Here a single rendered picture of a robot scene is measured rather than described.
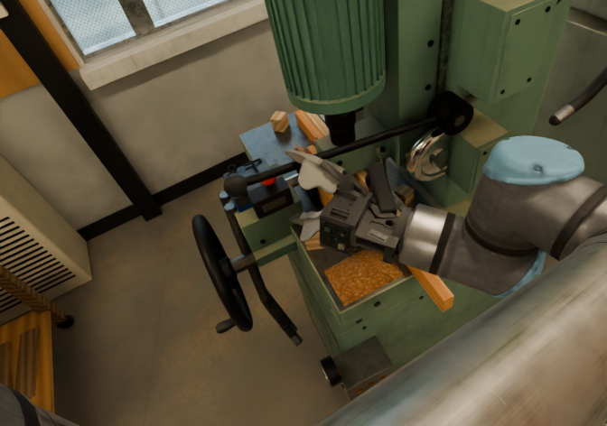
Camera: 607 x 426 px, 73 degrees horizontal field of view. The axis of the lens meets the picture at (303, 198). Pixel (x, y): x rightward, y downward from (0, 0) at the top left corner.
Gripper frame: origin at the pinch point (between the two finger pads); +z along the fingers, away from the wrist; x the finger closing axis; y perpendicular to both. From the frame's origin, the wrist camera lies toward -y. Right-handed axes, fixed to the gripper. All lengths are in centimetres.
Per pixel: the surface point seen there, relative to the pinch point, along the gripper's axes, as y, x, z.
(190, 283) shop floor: -30, 117, 74
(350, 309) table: 5.6, 20.1, -14.2
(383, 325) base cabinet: -7.0, 43.3, -19.1
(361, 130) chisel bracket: -24.0, 3.5, -4.1
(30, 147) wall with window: -33, 62, 148
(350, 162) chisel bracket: -18.3, 7.5, -4.2
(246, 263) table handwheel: -1.1, 30.2, 13.1
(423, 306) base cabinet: -15, 43, -26
